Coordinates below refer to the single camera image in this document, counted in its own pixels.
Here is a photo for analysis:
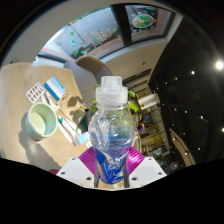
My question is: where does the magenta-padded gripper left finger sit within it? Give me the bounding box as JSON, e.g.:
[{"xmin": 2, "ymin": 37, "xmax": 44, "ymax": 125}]
[{"xmin": 56, "ymin": 146, "xmax": 99, "ymax": 189}]

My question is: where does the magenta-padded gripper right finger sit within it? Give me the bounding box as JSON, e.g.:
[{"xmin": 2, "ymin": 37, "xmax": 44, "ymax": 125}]
[{"xmin": 125, "ymin": 145, "xmax": 168, "ymax": 190}]

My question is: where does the clear bottle with blue label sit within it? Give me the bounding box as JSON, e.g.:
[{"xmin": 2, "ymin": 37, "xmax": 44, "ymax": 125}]
[{"xmin": 87, "ymin": 75, "xmax": 138, "ymax": 186}]

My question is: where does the white ointment tube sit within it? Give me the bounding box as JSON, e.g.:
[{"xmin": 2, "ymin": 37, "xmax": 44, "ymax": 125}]
[{"xmin": 57, "ymin": 114, "xmax": 80, "ymax": 138}]

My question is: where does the light green mug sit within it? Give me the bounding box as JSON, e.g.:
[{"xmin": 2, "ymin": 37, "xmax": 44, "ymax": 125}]
[{"xmin": 24, "ymin": 101, "xmax": 61, "ymax": 141}]

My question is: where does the green potted plant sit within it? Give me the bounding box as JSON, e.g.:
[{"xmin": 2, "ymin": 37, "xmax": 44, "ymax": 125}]
[{"xmin": 89, "ymin": 83, "xmax": 141, "ymax": 116}]

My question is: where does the white round column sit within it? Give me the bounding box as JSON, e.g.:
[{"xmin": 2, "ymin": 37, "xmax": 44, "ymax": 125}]
[{"xmin": 137, "ymin": 92, "xmax": 160, "ymax": 111}]

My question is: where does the blue and white box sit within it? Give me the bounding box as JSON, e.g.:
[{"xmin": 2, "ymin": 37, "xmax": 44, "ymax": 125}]
[{"xmin": 44, "ymin": 75, "xmax": 67, "ymax": 102}]

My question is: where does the pill blister pack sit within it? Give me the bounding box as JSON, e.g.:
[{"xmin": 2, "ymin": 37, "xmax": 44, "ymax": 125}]
[{"xmin": 25, "ymin": 81, "xmax": 47, "ymax": 104}]

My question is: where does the grey curved sofa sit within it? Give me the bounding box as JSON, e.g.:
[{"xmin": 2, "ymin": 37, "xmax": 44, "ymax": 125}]
[{"xmin": 63, "ymin": 55, "xmax": 114, "ymax": 111}]

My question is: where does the group of ceiling lights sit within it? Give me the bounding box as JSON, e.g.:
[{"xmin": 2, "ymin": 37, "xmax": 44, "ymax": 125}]
[{"xmin": 166, "ymin": 59, "xmax": 224, "ymax": 134}]

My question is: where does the window with festive stickers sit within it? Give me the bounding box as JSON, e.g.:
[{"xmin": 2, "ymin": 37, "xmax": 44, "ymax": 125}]
[{"xmin": 38, "ymin": 4, "xmax": 176, "ymax": 63}]

